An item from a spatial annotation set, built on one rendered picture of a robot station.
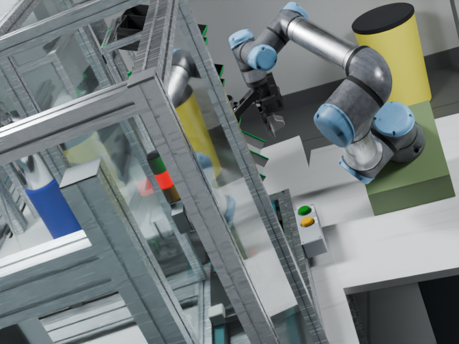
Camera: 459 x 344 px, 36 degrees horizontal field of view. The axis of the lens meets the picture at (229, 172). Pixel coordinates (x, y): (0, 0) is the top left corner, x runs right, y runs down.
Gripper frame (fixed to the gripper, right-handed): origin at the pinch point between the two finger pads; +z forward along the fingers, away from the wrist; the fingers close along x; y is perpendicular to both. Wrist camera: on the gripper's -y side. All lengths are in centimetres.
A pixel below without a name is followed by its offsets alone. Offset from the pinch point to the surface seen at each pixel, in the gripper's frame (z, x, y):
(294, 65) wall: 90, 295, 13
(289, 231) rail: 27.2, -15.1, -4.7
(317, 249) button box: 31.0, -23.9, 2.3
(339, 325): 37, -53, 2
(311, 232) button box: 27.2, -19.4, 2.1
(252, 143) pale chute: 20.5, 42.9, -11.4
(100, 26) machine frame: -18, 159, -74
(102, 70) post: -47, -26, -34
